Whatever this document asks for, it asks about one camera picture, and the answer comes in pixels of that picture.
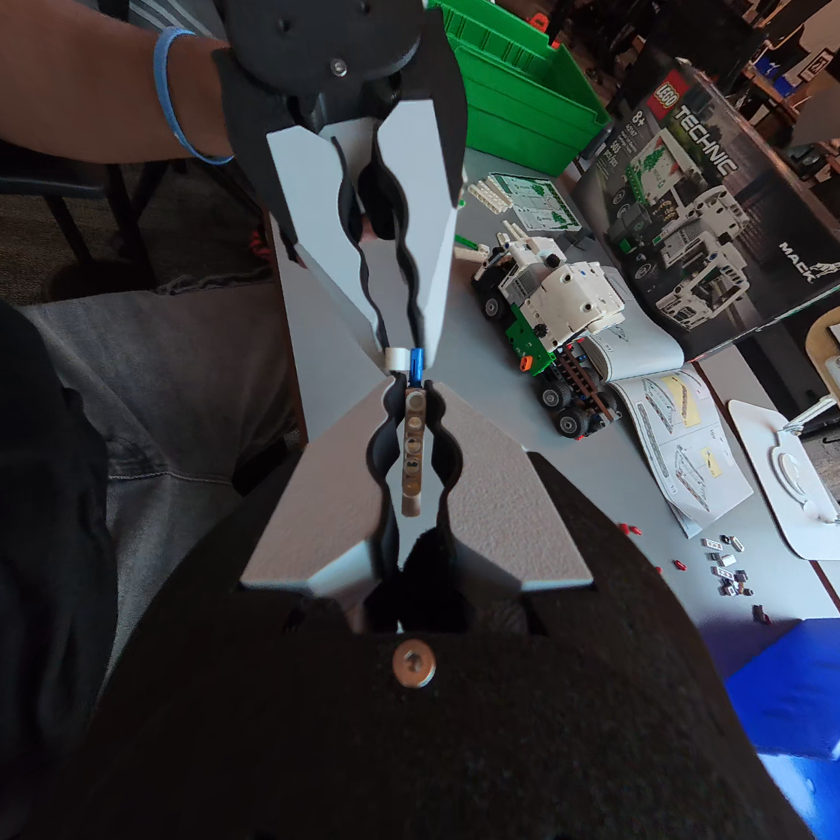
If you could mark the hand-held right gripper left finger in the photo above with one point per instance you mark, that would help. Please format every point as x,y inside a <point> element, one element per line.
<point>315,512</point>

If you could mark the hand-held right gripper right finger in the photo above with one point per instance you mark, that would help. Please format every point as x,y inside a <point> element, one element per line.
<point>518,518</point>

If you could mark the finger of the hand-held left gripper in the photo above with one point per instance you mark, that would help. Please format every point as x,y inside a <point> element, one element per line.
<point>423,197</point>
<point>315,197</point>

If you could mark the white short lego beam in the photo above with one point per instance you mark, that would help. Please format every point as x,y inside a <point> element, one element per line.
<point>415,453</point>

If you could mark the small white lego connector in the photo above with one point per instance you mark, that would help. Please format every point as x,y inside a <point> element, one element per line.
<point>397,359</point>

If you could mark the blue lego pin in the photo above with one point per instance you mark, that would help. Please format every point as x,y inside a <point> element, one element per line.
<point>417,367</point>

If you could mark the person's left forearm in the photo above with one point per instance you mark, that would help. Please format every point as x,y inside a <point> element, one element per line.
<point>85,79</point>

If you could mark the loose white lego beams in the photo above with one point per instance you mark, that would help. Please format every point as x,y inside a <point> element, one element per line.
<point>489,193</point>

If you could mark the pile of small lego pieces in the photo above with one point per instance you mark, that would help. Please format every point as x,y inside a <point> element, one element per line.
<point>679,564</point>

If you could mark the white green lego truck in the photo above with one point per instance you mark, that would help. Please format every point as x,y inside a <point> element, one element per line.
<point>564,295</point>

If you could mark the dark lego set box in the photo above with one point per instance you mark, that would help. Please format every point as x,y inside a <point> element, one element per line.
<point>709,210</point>

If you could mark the green white sticker sheet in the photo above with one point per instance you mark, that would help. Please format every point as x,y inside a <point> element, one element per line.
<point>538,203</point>

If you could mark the green plastic bin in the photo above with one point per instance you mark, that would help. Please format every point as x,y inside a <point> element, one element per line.
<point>518,98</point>

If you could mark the blue wristband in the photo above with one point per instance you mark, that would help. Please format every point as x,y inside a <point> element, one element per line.
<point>167,105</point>

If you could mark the person's grey trousers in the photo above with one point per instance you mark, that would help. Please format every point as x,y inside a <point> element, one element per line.
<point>177,407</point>

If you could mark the instruction booklet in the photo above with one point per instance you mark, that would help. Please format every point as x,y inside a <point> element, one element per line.
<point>676,433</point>

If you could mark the group of small grey plates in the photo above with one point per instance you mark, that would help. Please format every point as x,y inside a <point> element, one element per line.
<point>727,568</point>

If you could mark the white stand base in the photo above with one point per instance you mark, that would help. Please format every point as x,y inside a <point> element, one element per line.
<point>781,485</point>

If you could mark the person's black shirt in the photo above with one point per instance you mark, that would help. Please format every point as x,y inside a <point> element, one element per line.
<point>46,590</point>

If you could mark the blue plastic bin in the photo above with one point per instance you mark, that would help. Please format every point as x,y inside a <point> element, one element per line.
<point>787,689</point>

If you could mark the wooden clipboard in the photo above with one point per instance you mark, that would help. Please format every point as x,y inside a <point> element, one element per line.
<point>825,354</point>

